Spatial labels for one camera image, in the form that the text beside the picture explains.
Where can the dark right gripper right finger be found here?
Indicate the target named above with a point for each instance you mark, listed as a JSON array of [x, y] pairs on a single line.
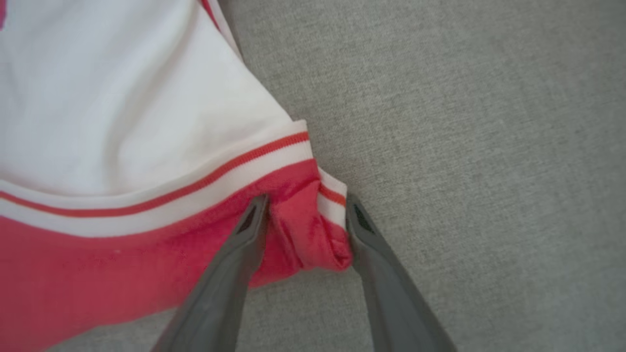
[[391, 293]]

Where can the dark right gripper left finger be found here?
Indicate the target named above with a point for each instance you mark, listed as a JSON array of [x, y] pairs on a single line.
[[220, 293]]

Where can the red and white basketball jersey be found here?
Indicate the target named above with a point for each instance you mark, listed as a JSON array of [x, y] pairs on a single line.
[[122, 122]]

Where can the grey upholstered sofa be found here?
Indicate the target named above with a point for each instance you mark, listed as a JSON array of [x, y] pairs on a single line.
[[489, 146]]

